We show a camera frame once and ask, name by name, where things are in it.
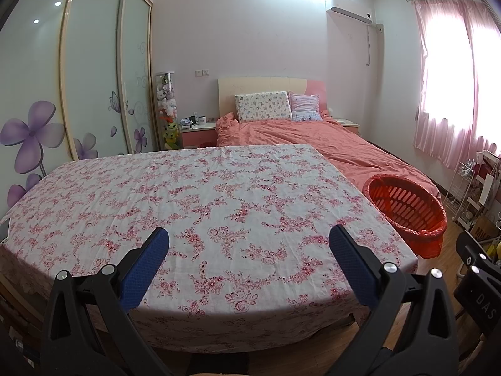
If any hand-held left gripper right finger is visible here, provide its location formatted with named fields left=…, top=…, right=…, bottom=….
left=329, top=224, right=458, bottom=376

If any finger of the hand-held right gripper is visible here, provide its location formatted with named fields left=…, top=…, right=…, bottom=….
left=465, top=243, right=501, bottom=283
left=455, top=230, right=486, bottom=280

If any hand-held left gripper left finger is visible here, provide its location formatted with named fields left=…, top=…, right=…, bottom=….
left=39, top=227, right=171, bottom=376

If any red plastic basket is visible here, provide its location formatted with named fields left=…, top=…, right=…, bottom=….
left=362, top=173, right=447, bottom=260

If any cardboard box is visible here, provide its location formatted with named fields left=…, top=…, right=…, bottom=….
left=467, top=215, right=501, bottom=243

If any white red shelf unit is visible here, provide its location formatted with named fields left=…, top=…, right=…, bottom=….
left=472, top=149, right=501, bottom=220

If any pink floral tablecloth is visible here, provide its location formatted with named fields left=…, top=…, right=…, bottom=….
left=0, top=144, right=419, bottom=355

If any pink curtain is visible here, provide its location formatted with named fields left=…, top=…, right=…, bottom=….
left=411, top=0, right=501, bottom=171

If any bed with salmon duvet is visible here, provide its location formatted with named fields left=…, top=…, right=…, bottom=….
left=215, top=113, right=441, bottom=200

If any pink nightstand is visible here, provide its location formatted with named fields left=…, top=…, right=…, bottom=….
left=179, top=121, right=218, bottom=149
left=336, top=118, right=360, bottom=137

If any clear plush toy display tube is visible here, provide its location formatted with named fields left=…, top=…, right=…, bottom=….
left=154, top=71, right=183, bottom=150

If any striped pink pillow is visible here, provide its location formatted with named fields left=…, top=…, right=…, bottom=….
left=289, top=91, right=322, bottom=122

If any floral print pillow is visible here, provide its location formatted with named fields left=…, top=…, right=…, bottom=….
left=235, top=91, right=293, bottom=123

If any beige pink bed headboard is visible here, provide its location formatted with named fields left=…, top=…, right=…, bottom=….
left=218, top=77, right=327, bottom=120

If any sliding wardrobe with purple flowers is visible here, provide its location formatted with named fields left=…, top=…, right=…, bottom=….
left=0, top=0, right=157, bottom=220

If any white air conditioner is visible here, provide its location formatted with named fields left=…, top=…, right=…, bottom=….
left=326, top=0, right=373, bottom=25

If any white wire rack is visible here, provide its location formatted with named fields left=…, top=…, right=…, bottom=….
left=446, top=160, right=483, bottom=224

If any air conditioner hose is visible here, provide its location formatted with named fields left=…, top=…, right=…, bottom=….
left=365, top=23, right=384, bottom=67

